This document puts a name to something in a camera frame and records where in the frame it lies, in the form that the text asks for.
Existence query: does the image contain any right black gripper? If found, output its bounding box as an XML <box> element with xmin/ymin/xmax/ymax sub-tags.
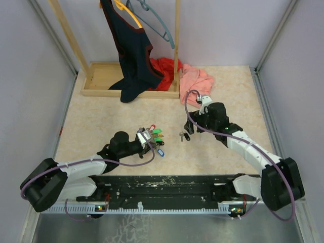
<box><xmin>184</xmin><ymin>107</ymin><xmax>217</xmax><ymax>135</ymax></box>

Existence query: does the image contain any green key tag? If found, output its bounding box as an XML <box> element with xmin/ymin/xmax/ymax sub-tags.
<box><xmin>154</xmin><ymin>137</ymin><xmax>163</xmax><ymax>142</ymax></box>
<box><xmin>152</xmin><ymin>129</ymin><xmax>162</xmax><ymax>134</ymax></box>

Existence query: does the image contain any blue key tag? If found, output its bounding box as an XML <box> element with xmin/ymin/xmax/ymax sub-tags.
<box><xmin>157</xmin><ymin>148</ymin><xmax>165</xmax><ymax>157</ymax></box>

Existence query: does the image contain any red key tag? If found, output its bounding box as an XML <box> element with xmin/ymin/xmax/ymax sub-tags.
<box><xmin>148</xmin><ymin>124</ymin><xmax>156</xmax><ymax>131</ymax></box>

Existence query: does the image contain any black headed key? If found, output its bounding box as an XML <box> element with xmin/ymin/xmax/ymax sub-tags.
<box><xmin>179</xmin><ymin>132</ymin><xmax>191</xmax><ymax>142</ymax></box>

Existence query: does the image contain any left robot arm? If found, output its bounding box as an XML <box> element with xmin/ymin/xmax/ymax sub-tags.
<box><xmin>20</xmin><ymin>128</ymin><xmax>164</xmax><ymax>212</ymax></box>

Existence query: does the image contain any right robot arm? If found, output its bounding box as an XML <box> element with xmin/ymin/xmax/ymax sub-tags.
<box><xmin>184</xmin><ymin>102</ymin><xmax>305</xmax><ymax>211</ymax></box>

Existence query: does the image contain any pink cloth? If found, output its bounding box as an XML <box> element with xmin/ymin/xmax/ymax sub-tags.
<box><xmin>179</xmin><ymin>64</ymin><xmax>215</xmax><ymax>105</ymax></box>

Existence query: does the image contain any red cloth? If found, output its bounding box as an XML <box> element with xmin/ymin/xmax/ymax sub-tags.
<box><xmin>148</xmin><ymin>57</ymin><xmax>175</xmax><ymax>91</ymax></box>

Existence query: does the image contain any wooden clothes rack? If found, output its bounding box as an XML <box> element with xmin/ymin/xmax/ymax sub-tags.
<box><xmin>48</xmin><ymin>1</ymin><xmax>181</xmax><ymax>99</ymax></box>

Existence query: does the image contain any navy blue tank top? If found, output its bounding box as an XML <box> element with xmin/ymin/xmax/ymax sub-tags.
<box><xmin>100</xmin><ymin>1</ymin><xmax>164</xmax><ymax>103</ymax></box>

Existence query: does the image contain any blue grey hanger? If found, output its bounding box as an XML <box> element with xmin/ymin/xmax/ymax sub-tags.
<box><xmin>126</xmin><ymin>0</ymin><xmax>176</xmax><ymax>49</ymax></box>

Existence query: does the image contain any yellow hanger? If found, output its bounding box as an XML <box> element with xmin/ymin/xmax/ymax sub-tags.
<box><xmin>114</xmin><ymin>0</ymin><xmax>142</xmax><ymax>28</ymax></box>

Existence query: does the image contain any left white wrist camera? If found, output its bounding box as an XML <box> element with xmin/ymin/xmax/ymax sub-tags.
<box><xmin>136</xmin><ymin>128</ymin><xmax>151</xmax><ymax>149</ymax></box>

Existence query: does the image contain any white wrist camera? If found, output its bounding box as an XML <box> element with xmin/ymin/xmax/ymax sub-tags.
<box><xmin>196</xmin><ymin>95</ymin><xmax>213</xmax><ymax>115</ymax></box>
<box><xmin>136</xmin><ymin>128</ymin><xmax>151</xmax><ymax>149</ymax></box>

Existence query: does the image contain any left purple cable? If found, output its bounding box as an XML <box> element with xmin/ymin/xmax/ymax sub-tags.
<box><xmin>20</xmin><ymin>130</ymin><xmax>155</xmax><ymax>200</ymax></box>

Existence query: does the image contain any purple cable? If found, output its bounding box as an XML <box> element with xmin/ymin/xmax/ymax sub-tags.
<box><xmin>183</xmin><ymin>89</ymin><xmax>296</xmax><ymax>222</ymax></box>
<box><xmin>20</xmin><ymin>130</ymin><xmax>155</xmax><ymax>200</ymax></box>

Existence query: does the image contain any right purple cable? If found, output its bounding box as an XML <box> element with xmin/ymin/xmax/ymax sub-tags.
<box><xmin>183</xmin><ymin>89</ymin><xmax>296</xmax><ymax>222</ymax></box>

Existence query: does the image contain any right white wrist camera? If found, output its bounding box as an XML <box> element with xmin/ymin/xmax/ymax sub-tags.
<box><xmin>196</xmin><ymin>95</ymin><xmax>213</xmax><ymax>115</ymax></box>

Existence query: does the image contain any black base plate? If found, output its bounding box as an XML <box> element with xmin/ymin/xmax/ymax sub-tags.
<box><xmin>76</xmin><ymin>175</ymin><xmax>255</xmax><ymax>210</ymax></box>

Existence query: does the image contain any white slotted cable duct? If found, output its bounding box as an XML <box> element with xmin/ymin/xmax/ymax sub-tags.
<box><xmin>44</xmin><ymin>202</ymin><xmax>242</xmax><ymax>214</ymax></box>

